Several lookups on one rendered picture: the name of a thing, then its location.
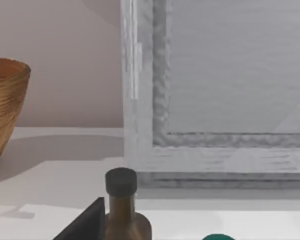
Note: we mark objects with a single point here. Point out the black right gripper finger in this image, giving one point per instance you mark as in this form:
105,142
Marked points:
90,221

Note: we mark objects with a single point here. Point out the brown bottle with black cap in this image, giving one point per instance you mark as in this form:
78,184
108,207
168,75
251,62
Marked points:
122,207

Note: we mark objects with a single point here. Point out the dark green round object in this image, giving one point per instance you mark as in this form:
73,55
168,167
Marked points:
218,237

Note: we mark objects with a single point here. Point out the woven wooden basket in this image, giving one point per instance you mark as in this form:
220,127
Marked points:
5,105

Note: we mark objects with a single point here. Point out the grey cabinet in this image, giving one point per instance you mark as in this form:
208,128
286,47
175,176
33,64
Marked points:
215,87

